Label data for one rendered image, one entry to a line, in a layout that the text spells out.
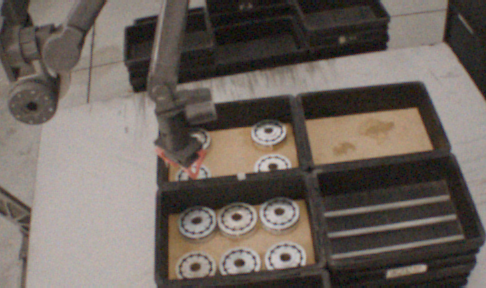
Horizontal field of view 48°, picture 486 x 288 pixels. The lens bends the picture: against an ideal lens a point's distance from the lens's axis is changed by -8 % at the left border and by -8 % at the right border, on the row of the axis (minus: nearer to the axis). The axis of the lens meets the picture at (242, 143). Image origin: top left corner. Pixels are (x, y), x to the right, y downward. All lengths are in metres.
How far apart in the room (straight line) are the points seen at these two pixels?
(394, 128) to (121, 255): 0.89
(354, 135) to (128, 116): 0.82
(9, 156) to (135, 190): 1.51
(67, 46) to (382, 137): 0.98
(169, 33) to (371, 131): 0.81
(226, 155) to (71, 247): 0.55
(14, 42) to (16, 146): 2.13
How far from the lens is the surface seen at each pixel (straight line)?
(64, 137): 2.13
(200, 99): 1.23
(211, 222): 1.53
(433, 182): 1.66
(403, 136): 1.76
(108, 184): 1.91
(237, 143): 1.74
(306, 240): 1.51
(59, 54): 1.17
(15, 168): 3.18
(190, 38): 2.78
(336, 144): 1.72
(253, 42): 2.88
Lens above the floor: 2.07
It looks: 46 degrees down
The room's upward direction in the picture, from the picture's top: 8 degrees counter-clockwise
